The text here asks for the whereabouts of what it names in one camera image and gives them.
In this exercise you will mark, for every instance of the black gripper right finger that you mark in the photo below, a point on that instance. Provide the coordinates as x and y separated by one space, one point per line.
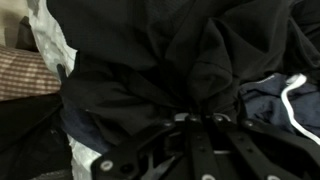
245 148

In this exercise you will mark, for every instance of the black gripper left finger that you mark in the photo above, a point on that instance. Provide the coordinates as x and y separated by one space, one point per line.
110 165

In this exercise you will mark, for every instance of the black clothing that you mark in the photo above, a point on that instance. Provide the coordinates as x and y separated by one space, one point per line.
140 60

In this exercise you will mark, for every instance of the navy clothing pile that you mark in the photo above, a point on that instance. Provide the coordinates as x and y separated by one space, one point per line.
266 100

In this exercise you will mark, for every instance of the beige checked rug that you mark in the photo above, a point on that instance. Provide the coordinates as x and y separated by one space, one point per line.
23 73

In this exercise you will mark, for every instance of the white duvet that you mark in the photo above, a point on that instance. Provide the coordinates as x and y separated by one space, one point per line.
50 40

